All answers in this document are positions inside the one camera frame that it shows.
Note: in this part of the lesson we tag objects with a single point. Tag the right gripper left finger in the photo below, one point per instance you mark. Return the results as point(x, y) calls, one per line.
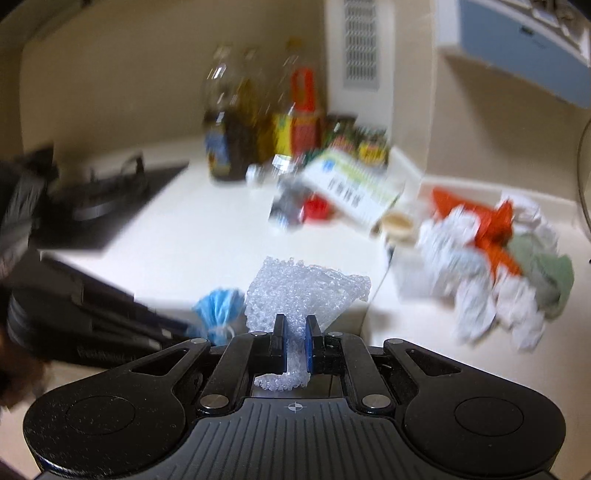
point(278, 345)

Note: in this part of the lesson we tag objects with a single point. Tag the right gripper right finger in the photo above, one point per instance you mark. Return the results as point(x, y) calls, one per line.
point(314, 345)

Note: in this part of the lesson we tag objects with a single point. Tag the clear bubble wrap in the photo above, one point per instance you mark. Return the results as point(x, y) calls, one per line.
point(297, 290)

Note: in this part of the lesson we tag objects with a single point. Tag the blue face mask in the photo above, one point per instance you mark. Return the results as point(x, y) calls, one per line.
point(216, 312)

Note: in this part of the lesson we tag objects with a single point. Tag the red small cup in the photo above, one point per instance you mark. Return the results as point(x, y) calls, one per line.
point(316, 208)

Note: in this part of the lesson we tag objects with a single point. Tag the beige paper cup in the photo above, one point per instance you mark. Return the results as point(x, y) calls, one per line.
point(397, 226)

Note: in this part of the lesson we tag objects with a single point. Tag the crushed plastic water bottle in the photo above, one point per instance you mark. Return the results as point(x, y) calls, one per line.
point(287, 209)

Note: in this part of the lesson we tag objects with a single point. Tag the white green paper box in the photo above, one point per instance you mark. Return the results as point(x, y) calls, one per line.
point(362, 194)

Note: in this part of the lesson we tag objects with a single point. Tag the white paper pile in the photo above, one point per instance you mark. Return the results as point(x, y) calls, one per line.
point(460, 271)

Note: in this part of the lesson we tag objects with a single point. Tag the green tissue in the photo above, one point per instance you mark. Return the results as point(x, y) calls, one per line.
point(552, 275)

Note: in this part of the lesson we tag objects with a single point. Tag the black gas stove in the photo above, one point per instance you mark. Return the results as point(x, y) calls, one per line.
point(87, 216)

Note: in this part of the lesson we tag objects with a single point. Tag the sauce jar green lid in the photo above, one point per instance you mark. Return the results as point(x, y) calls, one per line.
point(340, 132)

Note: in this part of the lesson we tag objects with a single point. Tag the oil bottle red yellow label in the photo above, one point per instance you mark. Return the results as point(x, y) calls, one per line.
point(297, 114)

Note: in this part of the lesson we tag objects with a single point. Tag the dark oil bottle blue label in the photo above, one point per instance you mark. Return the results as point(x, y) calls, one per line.
point(223, 130)

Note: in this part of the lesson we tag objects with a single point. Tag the white vent column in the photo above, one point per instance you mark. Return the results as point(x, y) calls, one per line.
point(359, 60)

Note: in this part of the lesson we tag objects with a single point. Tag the glass pot lid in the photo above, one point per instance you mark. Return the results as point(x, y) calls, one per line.
point(580, 183)

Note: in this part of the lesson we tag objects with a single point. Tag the blue white wall appliance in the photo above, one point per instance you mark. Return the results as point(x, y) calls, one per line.
point(545, 43)

